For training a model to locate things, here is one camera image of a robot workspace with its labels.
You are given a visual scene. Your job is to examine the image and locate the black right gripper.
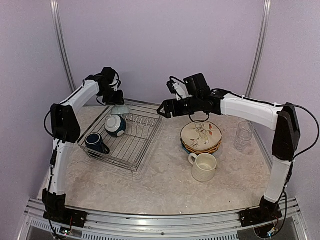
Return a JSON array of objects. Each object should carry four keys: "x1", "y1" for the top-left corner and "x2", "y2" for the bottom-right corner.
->
[{"x1": 157, "y1": 94, "x2": 202, "y2": 118}]

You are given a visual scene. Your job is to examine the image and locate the blue polka dot plate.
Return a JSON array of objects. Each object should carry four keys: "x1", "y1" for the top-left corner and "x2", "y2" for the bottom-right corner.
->
[{"x1": 180, "y1": 143, "x2": 217, "y2": 159}]

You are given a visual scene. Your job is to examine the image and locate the aluminium corner post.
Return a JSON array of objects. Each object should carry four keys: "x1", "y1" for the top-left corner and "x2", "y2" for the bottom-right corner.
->
[
  {"x1": 245, "y1": 0, "x2": 272, "y2": 97},
  {"x1": 49, "y1": 0, "x2": 76, "y2": 92}
]

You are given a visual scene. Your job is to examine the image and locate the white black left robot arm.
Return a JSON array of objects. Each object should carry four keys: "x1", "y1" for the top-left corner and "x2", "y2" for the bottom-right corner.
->
[{"x1": 42, "y1": 67, "x2": 125, "y2": 223}]

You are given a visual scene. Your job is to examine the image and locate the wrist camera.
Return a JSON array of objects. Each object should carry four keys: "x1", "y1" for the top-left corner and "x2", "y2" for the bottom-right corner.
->
[
  {"x1": 166, "y1": 76, "x2": 188, "y2": 101},
  {"x1": 109, "y1": 79, "x2": 122, "y2": 92}
]

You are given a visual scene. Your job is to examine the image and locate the cream plate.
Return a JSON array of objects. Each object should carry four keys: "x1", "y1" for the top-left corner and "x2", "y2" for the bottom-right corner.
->
[{"x1": 180, "y1": 121, "x2": 222, "y2": 150}]

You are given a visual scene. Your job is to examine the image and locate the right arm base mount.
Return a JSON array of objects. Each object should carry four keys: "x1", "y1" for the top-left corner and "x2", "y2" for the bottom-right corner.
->
[{"x1": 238, "y1": 207, "x2": 283, "y2": 228}]

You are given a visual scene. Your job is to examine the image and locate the aluminium front rail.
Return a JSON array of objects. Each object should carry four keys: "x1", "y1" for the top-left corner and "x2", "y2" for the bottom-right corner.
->
[{"x1": 17, "y1": 198, "x2": 311, "y2": 240}]

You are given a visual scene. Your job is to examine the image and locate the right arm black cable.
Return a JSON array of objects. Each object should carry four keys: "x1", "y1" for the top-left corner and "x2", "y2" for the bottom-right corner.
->
[{"x1": 287, "y1": 104, "x2": 320, "y2": 161}]

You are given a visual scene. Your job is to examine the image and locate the dark teal bowl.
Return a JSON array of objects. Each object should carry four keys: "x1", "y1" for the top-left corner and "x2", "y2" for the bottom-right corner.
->
[{"x1": 104, "y1": 115, "x2": 127, "y2": 137}]

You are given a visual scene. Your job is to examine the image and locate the wire dish rack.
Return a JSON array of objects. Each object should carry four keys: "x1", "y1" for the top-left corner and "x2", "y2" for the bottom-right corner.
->
[{"x1": 77, "y1": 99, "x2": 163, "y2": 173}]

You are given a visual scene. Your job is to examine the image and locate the left aluminium corner post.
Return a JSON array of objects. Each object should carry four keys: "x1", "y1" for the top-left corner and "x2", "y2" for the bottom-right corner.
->
[{"x1": 49, "y1": 0, "x2": 76, "y2": 92}]

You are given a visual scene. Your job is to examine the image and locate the light blue patterned bowl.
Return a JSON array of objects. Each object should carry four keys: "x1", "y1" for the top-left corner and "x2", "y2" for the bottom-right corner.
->
[{"x1": 110, "y1": 104, "x2": 130, "y2": 116}]

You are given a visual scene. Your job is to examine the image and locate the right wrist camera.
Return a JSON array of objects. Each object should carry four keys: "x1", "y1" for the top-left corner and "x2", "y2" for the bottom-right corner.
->
[{"x1": 166, "y1": 76, "x2": 188, "y2": 101}]

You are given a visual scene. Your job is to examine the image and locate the yellow polka dot plate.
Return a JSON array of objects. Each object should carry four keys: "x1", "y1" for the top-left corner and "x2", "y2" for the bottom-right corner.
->
[{"x1": 185, "y1": 146, "x2": 219, "y2": 155}]

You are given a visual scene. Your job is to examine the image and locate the right aluminium corner post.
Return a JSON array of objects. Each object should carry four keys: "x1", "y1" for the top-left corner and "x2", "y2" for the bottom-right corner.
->
[{"x1": 245, "y1": 0, "x2": 272, "y2": 97}]

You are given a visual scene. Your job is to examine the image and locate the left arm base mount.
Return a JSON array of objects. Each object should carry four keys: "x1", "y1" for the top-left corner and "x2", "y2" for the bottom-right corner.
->
[{"x1": 43, "y1": 208, "x2": 88, "y2": 228}]

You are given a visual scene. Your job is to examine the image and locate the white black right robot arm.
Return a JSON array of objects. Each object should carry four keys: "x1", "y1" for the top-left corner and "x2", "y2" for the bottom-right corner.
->
[{"x1": 157, "y1": 73, "x2": 301, "y2": 222}]

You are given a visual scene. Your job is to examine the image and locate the cream ribbed mug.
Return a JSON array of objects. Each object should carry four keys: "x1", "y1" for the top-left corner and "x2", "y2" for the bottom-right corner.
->
[{"x1": 188, "y1": 153, "x2": 218, "y2": 183}]

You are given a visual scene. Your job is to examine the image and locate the dark blue mug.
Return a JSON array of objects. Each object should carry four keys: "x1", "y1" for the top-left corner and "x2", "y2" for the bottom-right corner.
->
[{"x1": 85, "y1": 132, "x2": 110, "y2": 154}]

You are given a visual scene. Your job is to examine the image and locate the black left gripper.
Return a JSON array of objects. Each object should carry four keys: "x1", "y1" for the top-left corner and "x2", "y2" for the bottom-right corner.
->
[{"x1": 100, "y1": 85, "x2": 125, "y2": 105}]

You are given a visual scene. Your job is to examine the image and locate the clear glass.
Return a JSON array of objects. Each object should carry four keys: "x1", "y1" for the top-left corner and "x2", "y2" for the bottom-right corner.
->
[
  {"x1": 233, "y1": 135, "x2": 252, "y2": 151},
  {"x1": 236, "y1": 121, "x2": 253, "y2": 141}
]

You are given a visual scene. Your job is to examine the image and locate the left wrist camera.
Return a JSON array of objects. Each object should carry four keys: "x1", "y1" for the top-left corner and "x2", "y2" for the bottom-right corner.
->
[{"x1": 109, "y1": 79, "x2": 122, "y2": 92}]

